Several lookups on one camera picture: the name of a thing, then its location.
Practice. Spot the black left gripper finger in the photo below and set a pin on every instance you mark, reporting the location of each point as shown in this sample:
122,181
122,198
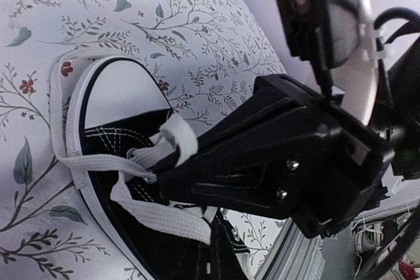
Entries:
227,257

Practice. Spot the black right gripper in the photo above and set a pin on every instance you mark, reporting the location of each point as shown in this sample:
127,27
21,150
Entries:
318,165

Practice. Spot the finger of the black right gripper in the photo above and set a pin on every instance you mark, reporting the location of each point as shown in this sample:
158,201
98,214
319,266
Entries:
257,190

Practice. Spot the black white canvas sneaker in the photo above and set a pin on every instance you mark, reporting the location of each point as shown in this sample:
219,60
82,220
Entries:
110,124

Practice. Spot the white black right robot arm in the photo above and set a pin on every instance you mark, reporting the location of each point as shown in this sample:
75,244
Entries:
396,107

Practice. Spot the floral patterned table mat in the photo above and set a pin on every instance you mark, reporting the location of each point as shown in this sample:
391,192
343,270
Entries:
205,56

